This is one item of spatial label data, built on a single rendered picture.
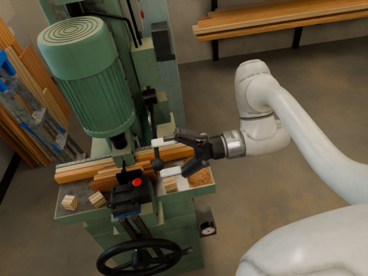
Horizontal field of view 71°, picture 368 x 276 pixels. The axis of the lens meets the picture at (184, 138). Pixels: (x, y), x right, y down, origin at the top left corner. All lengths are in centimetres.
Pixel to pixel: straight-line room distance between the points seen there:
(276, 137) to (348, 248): 57
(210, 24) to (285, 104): 219
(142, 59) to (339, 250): 84
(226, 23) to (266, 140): 210
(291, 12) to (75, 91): 251
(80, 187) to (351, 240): 97
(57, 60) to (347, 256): 65
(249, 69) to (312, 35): 301
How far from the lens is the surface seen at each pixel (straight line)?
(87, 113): 79
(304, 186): 213
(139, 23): 103
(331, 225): 30
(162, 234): 125
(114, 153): 97
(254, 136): 79
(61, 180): 115
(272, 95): 68
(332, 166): 54
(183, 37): 327
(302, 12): 303
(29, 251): 225
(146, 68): 99
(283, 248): 28
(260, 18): 287
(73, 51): 68
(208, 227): 113
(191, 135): 75
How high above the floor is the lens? 172
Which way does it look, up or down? 46 degrees down
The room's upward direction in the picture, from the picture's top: 9 degrees counter-clockwise
